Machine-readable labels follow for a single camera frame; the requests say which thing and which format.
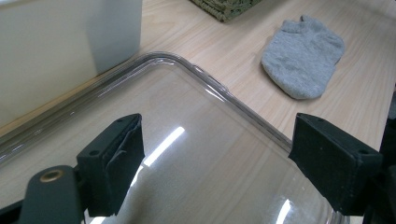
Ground grey sock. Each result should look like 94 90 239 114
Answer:
261 14 346 101

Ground cream divided storage box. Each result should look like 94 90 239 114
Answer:
0 0 144 129

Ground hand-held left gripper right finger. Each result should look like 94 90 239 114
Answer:
288 112 384 217

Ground clear plastic lid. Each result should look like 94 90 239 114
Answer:
0 51 349 224

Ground green woven basket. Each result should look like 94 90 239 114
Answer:
190 0 264 22

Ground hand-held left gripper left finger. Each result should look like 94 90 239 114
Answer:
76 113 146 217

